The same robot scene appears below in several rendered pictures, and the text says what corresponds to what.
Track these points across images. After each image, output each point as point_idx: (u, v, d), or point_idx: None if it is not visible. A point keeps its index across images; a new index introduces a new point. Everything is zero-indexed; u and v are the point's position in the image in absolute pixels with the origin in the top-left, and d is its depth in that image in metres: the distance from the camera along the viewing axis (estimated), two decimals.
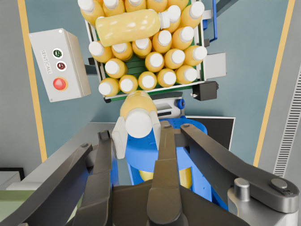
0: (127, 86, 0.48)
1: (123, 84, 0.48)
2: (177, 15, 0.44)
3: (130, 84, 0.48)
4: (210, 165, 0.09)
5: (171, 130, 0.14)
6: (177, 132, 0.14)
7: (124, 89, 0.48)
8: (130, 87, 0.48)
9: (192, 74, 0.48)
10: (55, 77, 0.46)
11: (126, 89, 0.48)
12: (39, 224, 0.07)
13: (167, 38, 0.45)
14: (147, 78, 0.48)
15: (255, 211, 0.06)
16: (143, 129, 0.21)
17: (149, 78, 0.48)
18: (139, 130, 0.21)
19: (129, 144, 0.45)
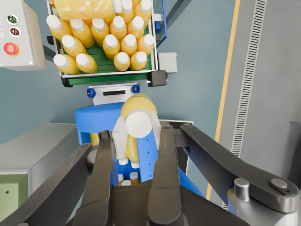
0: (82, 60, 0.52)
1: (79, 57, 0.52)
2: (129, 5, 0.53)
3: (85, 58, 0.52)
4: (210, 165, 0.09)
5: (171, 130, 0.14)
6: (177, 132, 0.14)
7: (79, 63, 0.52)
8: (85, 62, 0.53)
9: (142, 56, 0.57)
10: (6, 42, 0.46)
11: (82, 62, 0.52)
12: (39, 224, 0.07)
13: (120, 23, 0.53)
14: (136, 118, 0.21)
15: (255, 211, 0.06)
16: None
17: (140, 117, 0.21)
18: None
19: (79, 110, 0.48)
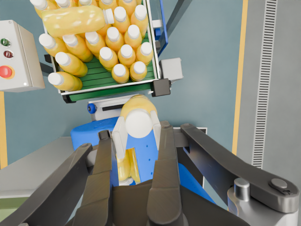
0: (140, 127, 0.21)
1: (131, 122, 0.21)
2: (122, 15, 0.50)
3: (147, 122, 0.21)
4: (210, 165, 0.09)
5: (171, 130, 0.14)
6: (177, 132, 0.14)
7: (134, 134, 0.21)
8: (147, 130, 0.21)
9: (140, 67, 0.52)
10: (1, 66, 0.46)
11: (139, 132, 0.21)
12: (39, 224, 0.07)
13: (114, 34, 0.50)
14: None
15: (255, 211, 0.06)
16: None
17: None
18: None
19: (75, 130, 0.44)
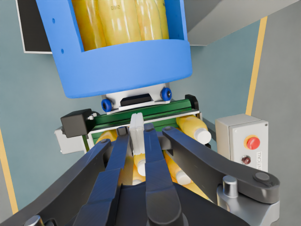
0: None
1: None
2: None
3: None
4: (196, 166, 0.09)
5: (154, 132, 0.14)
6: (158, 135, 0.14)
7: None
8: None
9: None
10: None
11: None
12: (53, 217, 0.08)
13: None
14: None
15: (244, 206, 0.06)
16: None
17: None
18: None
19: (185, 77, 0.30)
